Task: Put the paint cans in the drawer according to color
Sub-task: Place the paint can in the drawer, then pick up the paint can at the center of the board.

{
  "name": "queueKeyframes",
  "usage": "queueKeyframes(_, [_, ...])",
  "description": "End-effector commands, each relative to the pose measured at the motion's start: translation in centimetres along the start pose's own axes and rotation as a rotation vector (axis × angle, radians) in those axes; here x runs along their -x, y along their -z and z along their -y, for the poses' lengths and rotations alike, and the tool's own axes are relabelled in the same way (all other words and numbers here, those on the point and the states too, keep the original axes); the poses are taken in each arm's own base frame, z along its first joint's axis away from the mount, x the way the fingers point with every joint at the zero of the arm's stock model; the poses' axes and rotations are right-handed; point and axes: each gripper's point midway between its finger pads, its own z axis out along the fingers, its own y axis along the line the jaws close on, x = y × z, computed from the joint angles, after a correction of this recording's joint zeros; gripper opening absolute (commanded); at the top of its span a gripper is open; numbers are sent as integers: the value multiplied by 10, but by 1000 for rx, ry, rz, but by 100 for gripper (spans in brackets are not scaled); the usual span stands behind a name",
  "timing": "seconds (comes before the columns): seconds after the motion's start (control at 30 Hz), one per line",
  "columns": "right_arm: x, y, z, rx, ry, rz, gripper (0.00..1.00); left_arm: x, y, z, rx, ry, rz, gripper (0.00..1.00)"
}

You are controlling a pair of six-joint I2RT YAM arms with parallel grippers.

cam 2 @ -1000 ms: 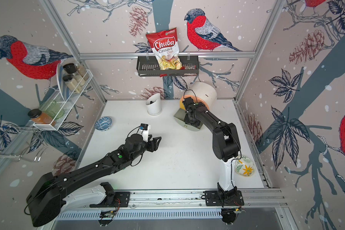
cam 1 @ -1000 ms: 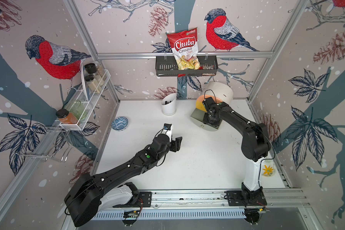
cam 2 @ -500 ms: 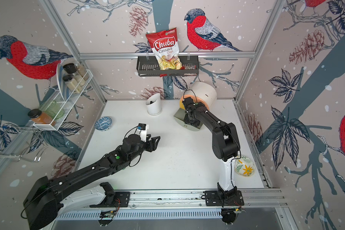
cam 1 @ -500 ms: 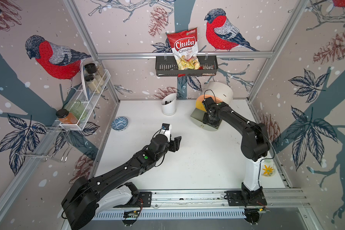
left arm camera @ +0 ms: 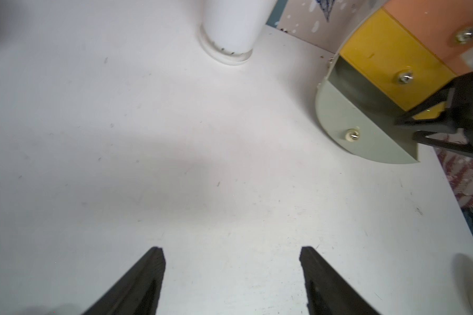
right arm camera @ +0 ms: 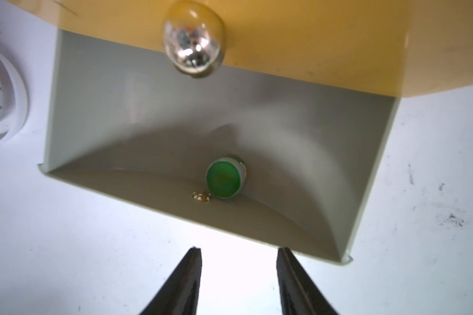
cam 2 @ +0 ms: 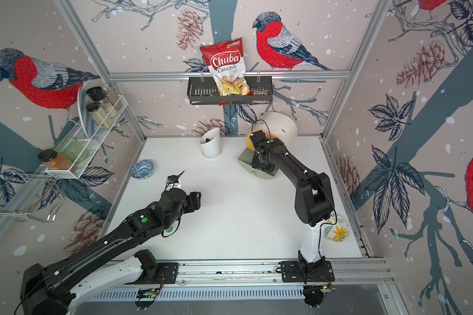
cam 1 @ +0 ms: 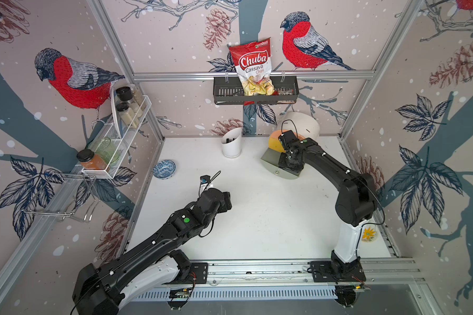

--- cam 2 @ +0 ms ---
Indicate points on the green glass cup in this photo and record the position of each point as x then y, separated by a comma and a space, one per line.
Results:
72, 149

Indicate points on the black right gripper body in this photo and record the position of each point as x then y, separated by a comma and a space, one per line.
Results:
262, 165

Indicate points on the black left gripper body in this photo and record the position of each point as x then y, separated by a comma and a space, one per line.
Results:
190, 205

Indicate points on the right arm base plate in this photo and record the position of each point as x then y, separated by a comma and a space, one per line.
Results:
295, 272

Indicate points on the red Chuba chips bag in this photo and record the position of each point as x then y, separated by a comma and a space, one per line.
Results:
225, 62

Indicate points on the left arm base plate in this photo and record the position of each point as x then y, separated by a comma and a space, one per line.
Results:
163, 273

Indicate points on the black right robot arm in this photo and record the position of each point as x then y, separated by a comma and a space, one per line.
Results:
314, 202

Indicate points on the metal wire hook rack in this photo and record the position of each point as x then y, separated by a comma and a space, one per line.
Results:
30, 197

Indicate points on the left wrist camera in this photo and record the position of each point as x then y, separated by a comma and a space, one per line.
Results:
173, 181

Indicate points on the white utensil holder cup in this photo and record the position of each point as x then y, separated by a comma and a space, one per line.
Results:
210, 143

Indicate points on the round white drawer cabinet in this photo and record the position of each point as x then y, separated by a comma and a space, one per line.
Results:
280, 125

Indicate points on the floral patterned plate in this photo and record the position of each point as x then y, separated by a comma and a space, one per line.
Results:
337, 229

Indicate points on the white plate on shelf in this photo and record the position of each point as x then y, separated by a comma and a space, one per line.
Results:
85, 119

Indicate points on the yellow drawer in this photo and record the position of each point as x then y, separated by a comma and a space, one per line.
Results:
249, 143

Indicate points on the black lid spice jar upper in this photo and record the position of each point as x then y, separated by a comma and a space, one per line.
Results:
98, 96

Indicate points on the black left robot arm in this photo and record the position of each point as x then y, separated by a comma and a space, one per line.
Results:
48, 288

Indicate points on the orange sauce jar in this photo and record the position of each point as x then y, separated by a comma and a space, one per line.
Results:
56, 161

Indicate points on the grey bottom drawer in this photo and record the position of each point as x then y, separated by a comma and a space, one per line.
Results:
248, 161

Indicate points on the black lid spice jar lower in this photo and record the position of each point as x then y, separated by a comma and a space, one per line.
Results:
98, 115

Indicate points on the blue patterned bowl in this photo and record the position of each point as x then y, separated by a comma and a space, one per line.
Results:
142, 169

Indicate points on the black lid spice jar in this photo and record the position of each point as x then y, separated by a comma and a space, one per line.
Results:
98, 115
98, 96

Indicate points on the black wire wall basket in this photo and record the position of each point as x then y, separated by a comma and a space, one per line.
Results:
250, 90

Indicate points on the white wire wall shelf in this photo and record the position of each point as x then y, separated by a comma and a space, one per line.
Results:
92, 145

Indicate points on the pink top drawer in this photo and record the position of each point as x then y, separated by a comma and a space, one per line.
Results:
267, 134

